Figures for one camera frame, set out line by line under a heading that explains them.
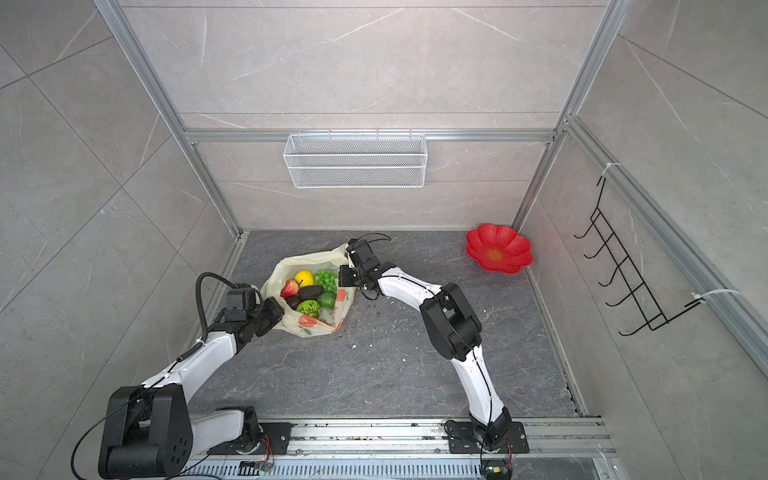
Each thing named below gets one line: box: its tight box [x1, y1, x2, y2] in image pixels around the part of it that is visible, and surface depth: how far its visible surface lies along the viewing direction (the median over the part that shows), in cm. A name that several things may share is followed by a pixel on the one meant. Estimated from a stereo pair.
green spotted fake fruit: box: [296, 300, 321, 319], surface depth 93 cm
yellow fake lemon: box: [295, 270, 314, 288], surface depth 102 cm
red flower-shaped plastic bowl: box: [466, 224, 533, 275], surface depth 116 cm
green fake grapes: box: [314, 269, 338, 293], surface depth 102 cm
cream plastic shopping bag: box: [261, 243, 356, 338], surface depth 93 cm
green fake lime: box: [317, 292, 336, 309], surface depth 96 cm
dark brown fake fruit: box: [284, 294, 302, 310], surface depth 97 cm
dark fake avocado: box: [298, 285, 325, 301], surface depth 99 cm
